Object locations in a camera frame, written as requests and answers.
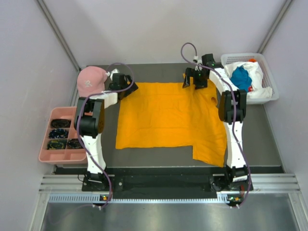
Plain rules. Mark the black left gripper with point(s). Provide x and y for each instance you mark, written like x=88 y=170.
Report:
x=132 y=89

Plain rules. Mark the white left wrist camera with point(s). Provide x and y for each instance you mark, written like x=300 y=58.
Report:
x=110 y=74

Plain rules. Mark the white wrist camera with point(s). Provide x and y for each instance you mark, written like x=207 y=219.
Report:
x=198 y=63
x=110 y=74

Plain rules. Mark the white plastic laundry basket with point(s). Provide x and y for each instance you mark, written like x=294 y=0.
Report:
x=268 y=80

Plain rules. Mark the black folded socks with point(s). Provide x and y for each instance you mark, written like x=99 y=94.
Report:
x=60 y=123

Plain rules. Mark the orange t shirt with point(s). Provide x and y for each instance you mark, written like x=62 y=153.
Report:
x=168 y=115

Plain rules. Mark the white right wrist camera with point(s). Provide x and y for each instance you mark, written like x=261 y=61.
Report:
x=198 y=63

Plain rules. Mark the dark patterned socks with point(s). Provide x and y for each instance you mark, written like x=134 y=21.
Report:
x=74 y=144

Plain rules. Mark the blue patterned socks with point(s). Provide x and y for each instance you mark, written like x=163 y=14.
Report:
x=58 y=133

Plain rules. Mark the pink baseball cap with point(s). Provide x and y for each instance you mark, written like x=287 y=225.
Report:
x=91 y=81

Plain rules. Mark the orange garment in basket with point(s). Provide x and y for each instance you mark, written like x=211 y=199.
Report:
x=252 y=60

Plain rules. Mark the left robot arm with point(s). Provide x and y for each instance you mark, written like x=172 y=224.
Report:
x=89 y=125

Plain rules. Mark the blue t shirt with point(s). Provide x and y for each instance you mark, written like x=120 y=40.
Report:
x=241 y=79

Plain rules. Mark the green patterned socks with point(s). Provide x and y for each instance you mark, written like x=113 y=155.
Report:
x=56 y=144

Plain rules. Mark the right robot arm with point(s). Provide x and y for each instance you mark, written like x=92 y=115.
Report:
x=231 y=111

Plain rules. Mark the white t shirt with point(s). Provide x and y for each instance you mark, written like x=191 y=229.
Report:
x=256 y=91

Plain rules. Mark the pink divided organizer tray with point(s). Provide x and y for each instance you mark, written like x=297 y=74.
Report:
x=65 y=156

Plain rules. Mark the aluminium frame rail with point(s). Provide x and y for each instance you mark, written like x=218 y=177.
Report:
x=68 y=189

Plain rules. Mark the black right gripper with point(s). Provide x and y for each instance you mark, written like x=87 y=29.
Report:
x=190 y=73

